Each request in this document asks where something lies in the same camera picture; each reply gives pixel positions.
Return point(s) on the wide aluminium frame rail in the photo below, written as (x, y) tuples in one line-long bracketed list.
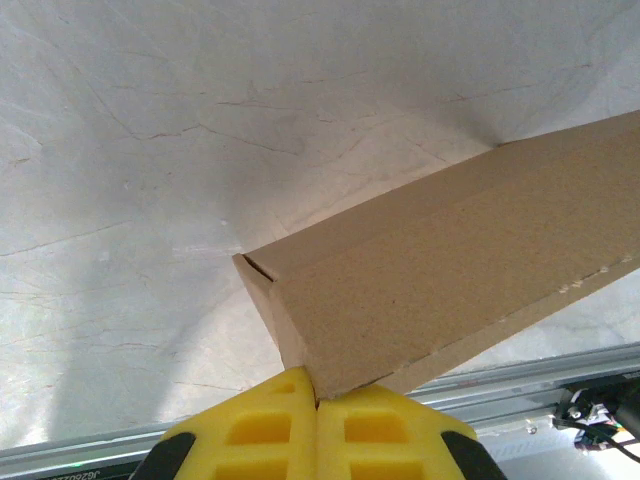
[(500, 382)]

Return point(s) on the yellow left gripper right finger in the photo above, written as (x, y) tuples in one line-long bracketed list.
[(380, 430)]

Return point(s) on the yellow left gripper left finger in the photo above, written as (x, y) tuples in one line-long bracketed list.
[(260, 430)]

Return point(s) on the brown cardboard paper box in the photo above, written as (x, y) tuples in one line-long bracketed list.
[(450, 270)]

